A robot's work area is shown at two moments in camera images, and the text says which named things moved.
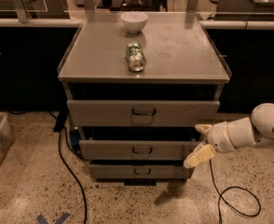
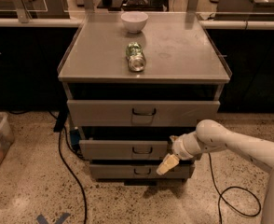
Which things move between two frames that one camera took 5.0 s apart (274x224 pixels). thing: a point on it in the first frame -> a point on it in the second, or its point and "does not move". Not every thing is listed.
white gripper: [218, 138] -> [179, 148]
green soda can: [136, 59] does not move
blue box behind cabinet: [75, 134] does not move
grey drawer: [136, 149] does not move
